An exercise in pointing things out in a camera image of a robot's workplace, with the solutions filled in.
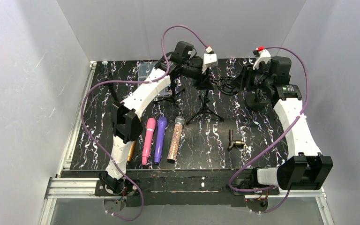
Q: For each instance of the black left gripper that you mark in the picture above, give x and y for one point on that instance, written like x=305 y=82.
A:
x=204 y=78

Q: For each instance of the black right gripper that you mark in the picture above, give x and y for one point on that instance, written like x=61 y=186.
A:
x=248 y=80

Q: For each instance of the black shock-mount stand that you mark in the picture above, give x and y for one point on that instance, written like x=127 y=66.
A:
x=224 y=87

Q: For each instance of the glitter silver microphone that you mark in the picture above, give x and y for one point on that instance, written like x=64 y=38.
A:
x=175 y=141

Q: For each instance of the purple microphone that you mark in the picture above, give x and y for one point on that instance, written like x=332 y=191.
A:
x=161 y=127

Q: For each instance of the pink microphone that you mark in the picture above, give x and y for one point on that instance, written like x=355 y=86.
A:
x=150 y=128

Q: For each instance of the black round-base mic stand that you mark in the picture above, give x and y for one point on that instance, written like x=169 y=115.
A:
x=112 y=91

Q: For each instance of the gold microphone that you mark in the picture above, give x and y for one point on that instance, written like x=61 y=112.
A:
x=131 y=152

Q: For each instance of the black tripod mic stand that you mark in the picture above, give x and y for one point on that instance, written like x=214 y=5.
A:
x=173 y=97

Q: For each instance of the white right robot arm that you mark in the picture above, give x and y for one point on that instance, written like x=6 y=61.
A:
x=306 y=167

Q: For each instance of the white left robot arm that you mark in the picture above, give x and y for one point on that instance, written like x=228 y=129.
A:
x=126 y=114

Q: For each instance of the clear plastic parts box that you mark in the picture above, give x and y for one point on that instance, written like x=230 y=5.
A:
x=144 y=70

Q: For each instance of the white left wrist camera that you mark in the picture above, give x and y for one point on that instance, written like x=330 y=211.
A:
x=209 y=59

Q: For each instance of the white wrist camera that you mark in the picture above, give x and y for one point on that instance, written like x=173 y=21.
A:
x=262 y=55
x=209 y=59

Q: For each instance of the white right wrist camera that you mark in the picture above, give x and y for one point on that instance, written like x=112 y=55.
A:
x=262 y=55

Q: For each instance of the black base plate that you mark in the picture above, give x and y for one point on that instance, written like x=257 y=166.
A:
x=186 y=187

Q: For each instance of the aluminium rail frame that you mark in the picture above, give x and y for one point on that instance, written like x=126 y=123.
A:
x=75 y=201

